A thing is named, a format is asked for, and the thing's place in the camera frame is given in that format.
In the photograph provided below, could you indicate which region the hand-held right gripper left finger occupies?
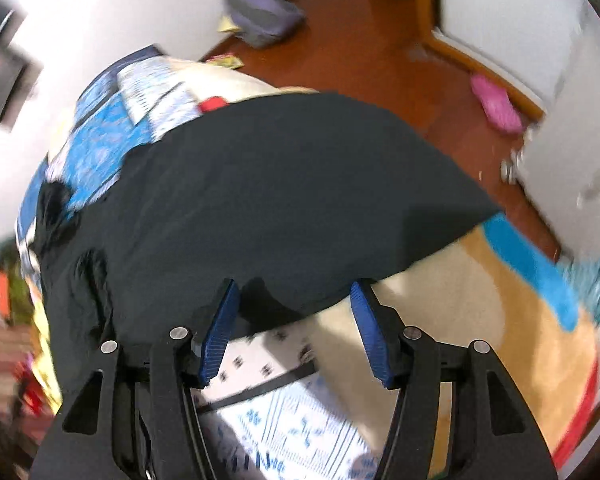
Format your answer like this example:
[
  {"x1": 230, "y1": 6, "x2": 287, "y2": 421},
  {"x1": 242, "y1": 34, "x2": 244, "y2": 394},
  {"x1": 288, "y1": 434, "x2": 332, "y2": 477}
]
[{"x1": 30, "y1": 278, "x2": 242, "y2": 480}]

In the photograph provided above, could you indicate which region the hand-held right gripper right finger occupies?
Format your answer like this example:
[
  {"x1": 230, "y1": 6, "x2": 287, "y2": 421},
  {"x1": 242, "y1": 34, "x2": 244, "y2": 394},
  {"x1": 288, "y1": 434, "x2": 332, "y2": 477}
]
[{"x1": 349, "y1": 280, "x2": 560, "y2": 480}]

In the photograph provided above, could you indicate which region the black jacket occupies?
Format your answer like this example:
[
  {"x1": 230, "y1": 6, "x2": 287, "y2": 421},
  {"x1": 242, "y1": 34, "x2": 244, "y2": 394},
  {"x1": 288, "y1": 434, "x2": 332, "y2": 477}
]
[{"x1": 32, "y1": 91, "x2": 503, "y2": 406}]

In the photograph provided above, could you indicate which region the beige fleece blanket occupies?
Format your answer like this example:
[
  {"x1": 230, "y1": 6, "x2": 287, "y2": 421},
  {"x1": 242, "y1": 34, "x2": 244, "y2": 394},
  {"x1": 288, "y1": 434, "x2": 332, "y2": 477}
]
[{"x1": 300, "y1": 212, "x2": 600, "y2": 480}]

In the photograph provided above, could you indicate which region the yellow cloth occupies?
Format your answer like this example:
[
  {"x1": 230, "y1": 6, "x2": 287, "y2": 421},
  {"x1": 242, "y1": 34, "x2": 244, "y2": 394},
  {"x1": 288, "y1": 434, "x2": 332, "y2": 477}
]
[{"x1": 30, "y1": 280, "x2": 65, "y2": 411}]

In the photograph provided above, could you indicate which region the red plush toy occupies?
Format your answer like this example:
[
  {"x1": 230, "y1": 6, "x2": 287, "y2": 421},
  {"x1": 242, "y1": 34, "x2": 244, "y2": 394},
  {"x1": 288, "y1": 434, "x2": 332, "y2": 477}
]
[{"x1": 14, "y1": 354, "x2": 52, "y2": 417}]

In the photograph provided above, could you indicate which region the blue patterned printed blanket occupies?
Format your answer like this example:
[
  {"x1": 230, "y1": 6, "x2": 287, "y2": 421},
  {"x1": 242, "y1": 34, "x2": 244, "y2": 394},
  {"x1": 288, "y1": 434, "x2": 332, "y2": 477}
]
[{"x1": 15, "y1": 45, "x2": 371, "y2": 480}]

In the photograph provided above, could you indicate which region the pink slipper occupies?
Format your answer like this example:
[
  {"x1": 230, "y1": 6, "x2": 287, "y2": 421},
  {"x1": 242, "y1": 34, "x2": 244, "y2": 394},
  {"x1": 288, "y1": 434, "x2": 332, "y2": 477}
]
[{"x1": 470, "y1": 72, "x2": 525, "y2": 135}]

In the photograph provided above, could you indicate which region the colourful snack packet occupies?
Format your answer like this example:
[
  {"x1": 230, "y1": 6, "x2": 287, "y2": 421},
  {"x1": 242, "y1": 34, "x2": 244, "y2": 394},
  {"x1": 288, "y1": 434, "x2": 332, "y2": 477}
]
[{"x1": 205, "y1": 52, "x2": 244, "y2": 70}]

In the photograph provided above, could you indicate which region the white cabinet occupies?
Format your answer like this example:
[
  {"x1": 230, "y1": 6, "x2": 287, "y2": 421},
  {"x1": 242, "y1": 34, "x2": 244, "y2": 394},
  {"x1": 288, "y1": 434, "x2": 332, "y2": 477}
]
[{"x1": 500, "y1": 0, "x2": 600, "y2": 266}]

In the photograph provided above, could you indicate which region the grey purple bag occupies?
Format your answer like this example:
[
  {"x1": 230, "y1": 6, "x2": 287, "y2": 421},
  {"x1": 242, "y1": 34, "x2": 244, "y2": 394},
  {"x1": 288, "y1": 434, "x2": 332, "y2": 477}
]
[{"x1": 222, "y1": 0, "x2": 306, "y2": 50}]

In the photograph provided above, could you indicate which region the dark flat screen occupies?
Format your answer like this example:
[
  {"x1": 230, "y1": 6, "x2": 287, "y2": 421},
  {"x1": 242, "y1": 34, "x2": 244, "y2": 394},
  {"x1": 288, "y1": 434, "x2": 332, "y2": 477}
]
[{"x1": 0, "y1": 6, "x2": 43, "y2": 131}]

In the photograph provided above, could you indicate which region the wooden door frame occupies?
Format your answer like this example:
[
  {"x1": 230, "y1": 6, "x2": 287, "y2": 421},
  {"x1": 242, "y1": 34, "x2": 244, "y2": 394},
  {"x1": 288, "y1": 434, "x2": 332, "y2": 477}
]
[{"x1": 357, "y1": 0, "x2": 547, "y2": 122}]

